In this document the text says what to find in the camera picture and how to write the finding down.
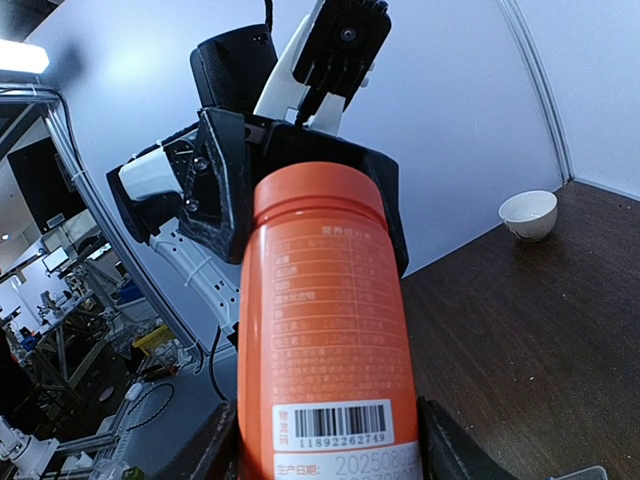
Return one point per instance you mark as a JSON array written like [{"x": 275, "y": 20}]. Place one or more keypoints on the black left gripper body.
[{"x": 274, "y": 145}]

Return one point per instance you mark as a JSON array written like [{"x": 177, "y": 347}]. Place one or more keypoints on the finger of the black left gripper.
[
  {"x": 218, "y": 193},
  {"x": 385, "y": 173}
]

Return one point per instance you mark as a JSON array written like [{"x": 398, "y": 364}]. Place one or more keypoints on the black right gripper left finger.
[{"x": 212, "y": 453}]

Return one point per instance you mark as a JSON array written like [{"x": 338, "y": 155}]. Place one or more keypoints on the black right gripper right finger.
[{"x": 448, "y": 452}]

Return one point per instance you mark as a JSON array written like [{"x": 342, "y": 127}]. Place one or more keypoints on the orange pill bottle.
[{"x": 325, "y": 379}]

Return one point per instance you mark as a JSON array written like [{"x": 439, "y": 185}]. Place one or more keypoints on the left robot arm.
[{"x": 230, "y": 71}]

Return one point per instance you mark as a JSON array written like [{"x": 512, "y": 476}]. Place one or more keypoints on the plain white ceramic bowl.
[{"x": 530, "y": 216}]

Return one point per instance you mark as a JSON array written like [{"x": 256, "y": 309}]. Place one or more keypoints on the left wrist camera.
[{"x": 325, "y": 63}]

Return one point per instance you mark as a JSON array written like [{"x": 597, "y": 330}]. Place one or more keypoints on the right aluminium frame post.
[{"x": 535, "y": 68}]

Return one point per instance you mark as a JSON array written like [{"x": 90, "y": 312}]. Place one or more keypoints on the aluminium frame post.
[
  {"x": 157, "y": 280},
  {"x": 535, "y": 68}
]

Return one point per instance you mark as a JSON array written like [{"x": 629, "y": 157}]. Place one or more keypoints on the left aluminium frame post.
[{"x": 157, "y": 280}]

